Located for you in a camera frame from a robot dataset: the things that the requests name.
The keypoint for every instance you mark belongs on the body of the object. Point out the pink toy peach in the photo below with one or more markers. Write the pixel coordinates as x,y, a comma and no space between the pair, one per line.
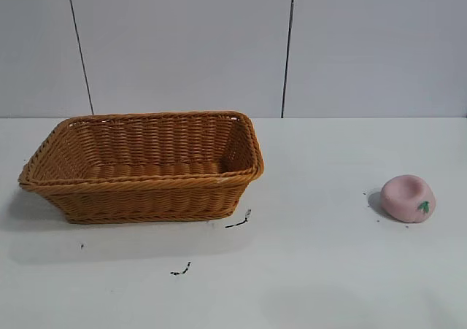
403,197

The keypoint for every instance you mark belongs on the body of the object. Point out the brown woven wicker basket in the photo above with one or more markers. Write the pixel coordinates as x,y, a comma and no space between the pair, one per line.
146,197

